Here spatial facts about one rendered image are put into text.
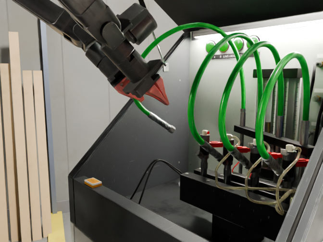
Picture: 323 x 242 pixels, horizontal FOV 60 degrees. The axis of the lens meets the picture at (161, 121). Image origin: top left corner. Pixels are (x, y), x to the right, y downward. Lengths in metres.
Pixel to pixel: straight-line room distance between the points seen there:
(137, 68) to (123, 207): 0.33
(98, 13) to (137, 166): 0.66
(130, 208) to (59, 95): 2.03
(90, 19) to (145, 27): 0.14
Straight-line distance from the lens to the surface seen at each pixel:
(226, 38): 0.72
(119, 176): 1.03
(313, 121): 0.96
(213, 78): 1.13
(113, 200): 0.76
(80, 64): 2.66
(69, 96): 2.65
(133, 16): 0.61
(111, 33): 0.56
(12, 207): 2.54
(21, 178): 2.44
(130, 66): 0.62
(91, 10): 0.53
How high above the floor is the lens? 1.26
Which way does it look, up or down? 9 degrees down
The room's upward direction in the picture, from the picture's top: straight up
